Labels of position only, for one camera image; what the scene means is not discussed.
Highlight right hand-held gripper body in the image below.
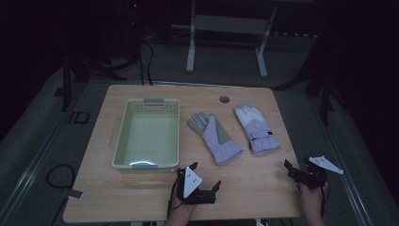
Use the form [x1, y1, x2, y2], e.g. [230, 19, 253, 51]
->
[293, 155, 344, 190]

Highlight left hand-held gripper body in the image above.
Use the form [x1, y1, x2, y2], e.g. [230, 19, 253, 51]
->
[175, 166, 218, 206]

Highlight lilac glove with grey palm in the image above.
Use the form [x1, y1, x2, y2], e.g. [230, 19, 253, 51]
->
[186, 111, 244, 167]

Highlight lilac glove with white fingers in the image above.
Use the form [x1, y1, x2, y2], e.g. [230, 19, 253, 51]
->
[233, 103, 281, 155]

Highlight pale green plastic basket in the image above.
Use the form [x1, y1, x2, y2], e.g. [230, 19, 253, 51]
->
[111, 97, 181, 173]

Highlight person's right hand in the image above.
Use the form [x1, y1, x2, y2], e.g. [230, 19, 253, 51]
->
[298, 181, 330, 215]

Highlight person's left hand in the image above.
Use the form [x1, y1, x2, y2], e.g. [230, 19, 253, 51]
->
[168, 199, 198, 220]

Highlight black metal stand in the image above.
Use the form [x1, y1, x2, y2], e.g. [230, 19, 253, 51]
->
[276, 31, 337, 127]
[53, 46, 140, 113]

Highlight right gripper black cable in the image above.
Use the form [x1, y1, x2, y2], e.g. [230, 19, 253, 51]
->
[319, 185, 331, 218]

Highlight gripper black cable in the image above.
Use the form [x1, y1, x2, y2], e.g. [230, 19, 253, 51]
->
[319, 185, 331, 218]
[167, 183, 184, 218]

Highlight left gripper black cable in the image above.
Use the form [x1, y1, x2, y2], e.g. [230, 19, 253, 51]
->
[167, 183, 184, 218]

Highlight black hanging cables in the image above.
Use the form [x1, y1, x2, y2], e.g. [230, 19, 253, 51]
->
[136, 39, 155, 87]

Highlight black looped floor cable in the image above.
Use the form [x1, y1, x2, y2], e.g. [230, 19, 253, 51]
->
[45, 163, 76, 190]

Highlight white metal table frame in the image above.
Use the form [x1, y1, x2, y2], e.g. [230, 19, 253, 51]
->
[170, 0, 279, 79]

